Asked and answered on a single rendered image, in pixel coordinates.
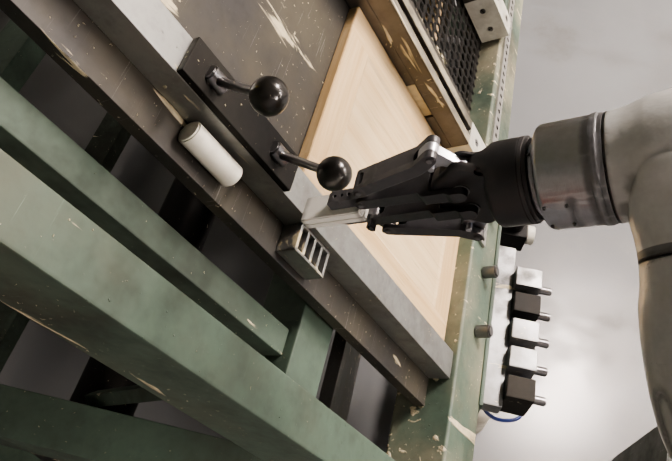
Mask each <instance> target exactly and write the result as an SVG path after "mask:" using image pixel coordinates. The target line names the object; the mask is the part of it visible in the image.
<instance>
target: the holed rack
mask: <svg viewBox="0 0 672 461"><path fill-rule="evenodd" d="M514 5H515V0H509V1H508V9H507V11H508V14H509V16H510V19H511V24H510V32H509V36H506V37H504V40H503V47H502V55H501V63H500V70H499V78H498V86H497V94H496V101H495V109H494V117H493V124H492V132H491V140H490V143H492V142H494V141H498V138H499V129H500V121H501V113H502V104H503V96H504V88H505V80H506V71H507V63H508V55H509V46H510V38H511V30H512V22H513V13H514ZM487 229H488V223H487V224H486V226H485V232H484V239H483V240H481V241H479V243H480V244H481V246H482V247H483V248H485V245H486V237H487Z"/></svg>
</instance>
